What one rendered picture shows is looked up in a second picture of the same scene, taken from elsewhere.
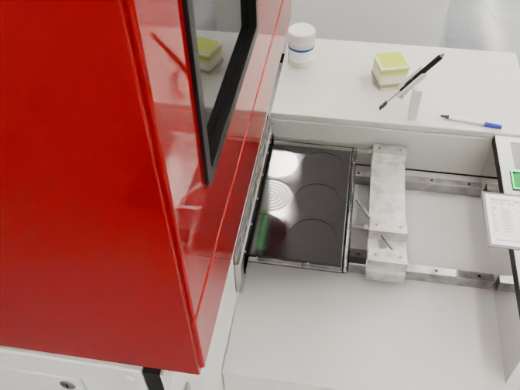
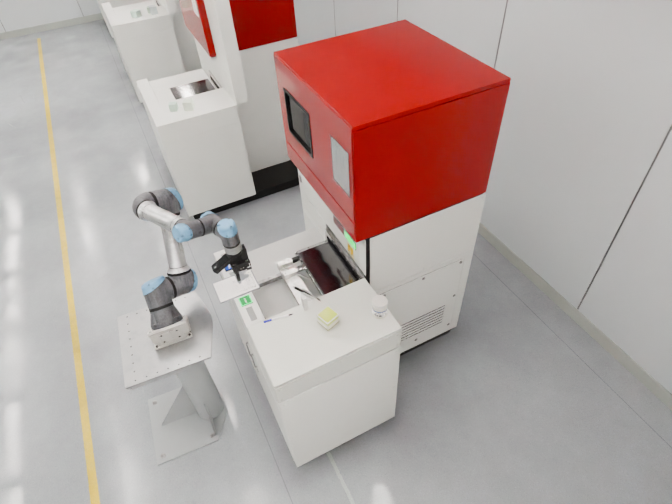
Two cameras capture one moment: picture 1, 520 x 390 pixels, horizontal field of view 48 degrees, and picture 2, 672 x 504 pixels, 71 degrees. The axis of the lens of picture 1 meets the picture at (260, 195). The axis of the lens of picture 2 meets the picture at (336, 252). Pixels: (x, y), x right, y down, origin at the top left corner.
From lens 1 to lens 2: 2.66 m
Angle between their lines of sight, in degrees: 83
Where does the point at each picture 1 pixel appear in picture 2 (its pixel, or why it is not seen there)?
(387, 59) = (329, 313)
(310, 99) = (354, 293)
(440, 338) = (259, 266)
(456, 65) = (302, 355)
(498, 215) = (251, 281)
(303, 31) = (377, 299)
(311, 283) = not seen: hidden behind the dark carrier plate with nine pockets
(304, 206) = (324, 264)
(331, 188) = (320, 276)
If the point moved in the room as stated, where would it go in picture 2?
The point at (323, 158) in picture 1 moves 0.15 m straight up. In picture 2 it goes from (333, 286) to (331, 266)
